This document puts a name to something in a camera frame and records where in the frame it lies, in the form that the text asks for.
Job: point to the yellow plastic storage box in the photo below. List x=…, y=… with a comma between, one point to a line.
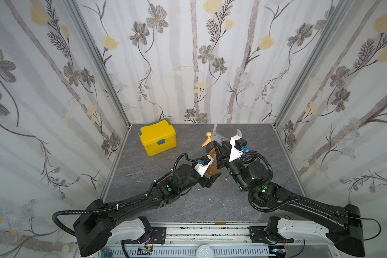
x=158, y=137

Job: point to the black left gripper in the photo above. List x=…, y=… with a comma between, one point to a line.
x=209, y=183

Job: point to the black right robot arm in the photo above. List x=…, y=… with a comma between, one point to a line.
x=253, y=174

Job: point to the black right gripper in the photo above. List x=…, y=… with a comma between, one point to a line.
x=226, y=151

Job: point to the amber spray bottle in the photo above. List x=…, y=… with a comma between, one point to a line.
x=213, y=163

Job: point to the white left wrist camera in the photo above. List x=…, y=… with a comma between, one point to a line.
x=202, y=165

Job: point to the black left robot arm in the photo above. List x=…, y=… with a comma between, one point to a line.
x=94, y=226

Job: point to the amber spray nozzle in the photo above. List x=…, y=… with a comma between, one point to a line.
x=213, y=136

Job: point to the grey translucent spray bottle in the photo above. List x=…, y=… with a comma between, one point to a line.
x=239, y=133

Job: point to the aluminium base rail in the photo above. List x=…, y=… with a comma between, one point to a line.
x=275, y=238

